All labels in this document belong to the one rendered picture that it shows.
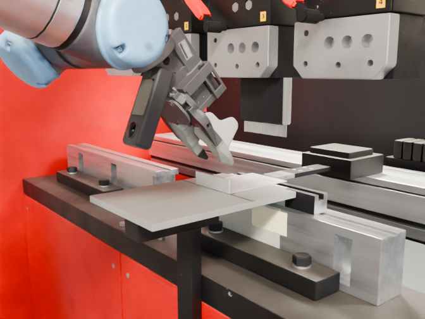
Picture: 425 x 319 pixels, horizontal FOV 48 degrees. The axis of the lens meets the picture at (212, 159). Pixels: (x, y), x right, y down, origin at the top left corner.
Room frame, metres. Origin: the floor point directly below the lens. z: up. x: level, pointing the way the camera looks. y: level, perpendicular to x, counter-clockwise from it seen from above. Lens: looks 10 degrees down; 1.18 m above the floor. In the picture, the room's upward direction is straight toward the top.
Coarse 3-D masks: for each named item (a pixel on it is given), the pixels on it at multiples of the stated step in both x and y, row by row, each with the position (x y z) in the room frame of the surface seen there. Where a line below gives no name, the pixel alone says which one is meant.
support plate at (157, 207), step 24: (120, 192) 0.72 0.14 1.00; (144, 192) 0.72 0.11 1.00; (168, 192) 0.72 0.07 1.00; (192, 192) 0.72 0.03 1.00; (216, 192) 0.72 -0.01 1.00; (240, 192) 0.72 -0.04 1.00; (264, 192) 0.72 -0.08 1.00; (288, 192) 0.72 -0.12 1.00; (144, 216) 0.60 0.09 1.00; (168, 216) 0.60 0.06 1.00; (192, 216) 0.60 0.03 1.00
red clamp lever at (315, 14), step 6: (282, 0) 0.68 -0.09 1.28; (288, 0) 0.67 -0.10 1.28; (294, 0) 0.66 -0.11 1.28; (300, 0) 0.67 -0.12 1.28; (288, 6) 0.67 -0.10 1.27; (294, 6) 0.66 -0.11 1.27; (300, 6) 0.66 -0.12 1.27; (306, 6) 0.66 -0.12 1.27; (300, 12) 0.64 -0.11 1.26; (306, 12) 0.64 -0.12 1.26; (312, 12) 0.64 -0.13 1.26; (318, 12) 0.65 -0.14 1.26; (300, 18) 0.64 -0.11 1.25; (306, 18) 0.64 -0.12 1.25; (312, 18) 0.64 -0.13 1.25; (318, 18) 0.65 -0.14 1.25
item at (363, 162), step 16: (336, 144) 0.99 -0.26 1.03; (304, 160) 0.96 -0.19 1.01; (320, 160) 0.93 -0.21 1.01; (336, 160) 0.90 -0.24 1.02; (352, 160) 0.88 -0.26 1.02; (368, 160) 0.91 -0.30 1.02; (272, 176) 0.82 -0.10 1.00; (288, 176) 0.83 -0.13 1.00; (336, 176) 0.90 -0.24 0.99; (352, 176) 0.88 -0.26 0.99
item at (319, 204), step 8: (280, 184) 0.79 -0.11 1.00; (288, 184) 0.78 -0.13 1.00; (296, 192) 0.73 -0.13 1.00; (304, 192) 0.72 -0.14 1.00; (312, 192) 0.73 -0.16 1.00; (320, 192) 0.72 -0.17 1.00; (288, 200) 0.74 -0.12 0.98; (296, 200) 0.73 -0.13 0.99; (304, 200) 0.72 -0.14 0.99; (312, 200) 0.71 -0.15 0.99; (320, 200) 0.71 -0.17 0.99; (296, 208) 0.73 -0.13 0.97; (304, 208) 0.72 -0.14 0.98; (312, 208) 0.71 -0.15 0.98; (320, 208) 0.71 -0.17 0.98
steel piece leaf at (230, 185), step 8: (200, 176) 0.77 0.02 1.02; (208, 176) 0.75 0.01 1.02; (240, 176) 0.83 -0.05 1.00; (248, 176) 0.83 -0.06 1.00; (200, 184) 0.77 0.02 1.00; (208, 184) 0.75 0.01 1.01; (216, 184) 0.74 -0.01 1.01; (224, 184) 0.72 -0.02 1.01; (232, 184) 0.77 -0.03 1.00; (240, 184) 0.77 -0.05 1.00; (248, 184) 0.77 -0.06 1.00; (256, 184) 0.77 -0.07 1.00; (264, 184) 0.77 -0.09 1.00; (272, 184) 0.77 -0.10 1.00; (232, 192) 0.72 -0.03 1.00
